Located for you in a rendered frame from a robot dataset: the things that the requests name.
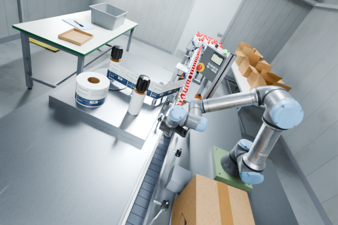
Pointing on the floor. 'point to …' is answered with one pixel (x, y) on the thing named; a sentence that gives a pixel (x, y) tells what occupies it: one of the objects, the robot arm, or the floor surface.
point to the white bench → (31, 31)
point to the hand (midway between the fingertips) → (168, 132)
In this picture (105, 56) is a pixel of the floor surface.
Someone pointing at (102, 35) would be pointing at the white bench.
